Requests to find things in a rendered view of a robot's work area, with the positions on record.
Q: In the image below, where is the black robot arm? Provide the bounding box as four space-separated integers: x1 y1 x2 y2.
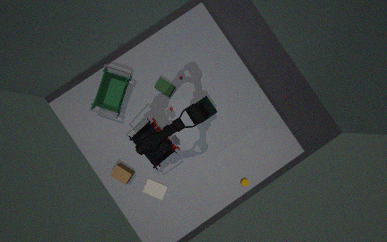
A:
135 102 211 155

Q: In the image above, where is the red plastic tray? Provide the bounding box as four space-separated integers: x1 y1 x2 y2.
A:
151 118 180 150

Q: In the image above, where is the green rectangular block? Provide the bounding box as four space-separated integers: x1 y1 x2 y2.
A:
155 77 175 97

